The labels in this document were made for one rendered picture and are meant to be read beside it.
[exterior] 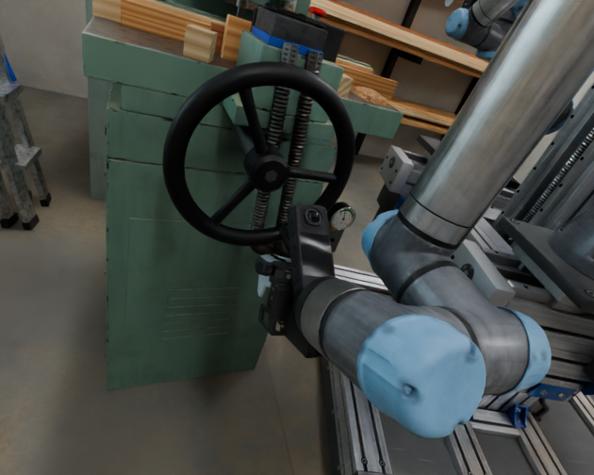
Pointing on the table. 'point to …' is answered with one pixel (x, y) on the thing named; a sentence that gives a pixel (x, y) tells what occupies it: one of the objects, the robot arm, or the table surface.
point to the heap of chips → (370, 95)
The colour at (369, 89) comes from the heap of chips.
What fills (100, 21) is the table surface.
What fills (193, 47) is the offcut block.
